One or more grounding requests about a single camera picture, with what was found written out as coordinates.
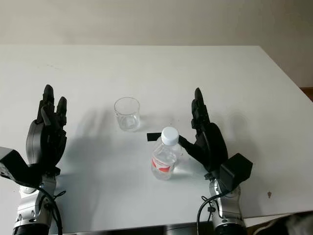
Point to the dark blurry object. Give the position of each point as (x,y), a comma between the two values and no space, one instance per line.
(300,224)

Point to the clear glass cup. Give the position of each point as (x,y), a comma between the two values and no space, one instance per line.
(127,117)

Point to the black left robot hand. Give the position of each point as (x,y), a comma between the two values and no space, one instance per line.
(44,144)

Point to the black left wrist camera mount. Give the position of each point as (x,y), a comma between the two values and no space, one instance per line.
(17,169)

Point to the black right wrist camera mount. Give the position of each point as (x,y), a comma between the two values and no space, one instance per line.
(236,171)

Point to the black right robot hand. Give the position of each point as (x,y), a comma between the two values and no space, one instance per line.
(212,147)

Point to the clear plastic water bottle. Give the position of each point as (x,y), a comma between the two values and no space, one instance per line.
(163,159)

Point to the black tape strip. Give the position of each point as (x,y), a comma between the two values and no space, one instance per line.
(152,137)

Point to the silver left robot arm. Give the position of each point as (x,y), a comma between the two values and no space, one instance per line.
(31,208)

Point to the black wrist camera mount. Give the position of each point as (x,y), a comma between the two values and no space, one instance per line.
(236,171)
(17,169)

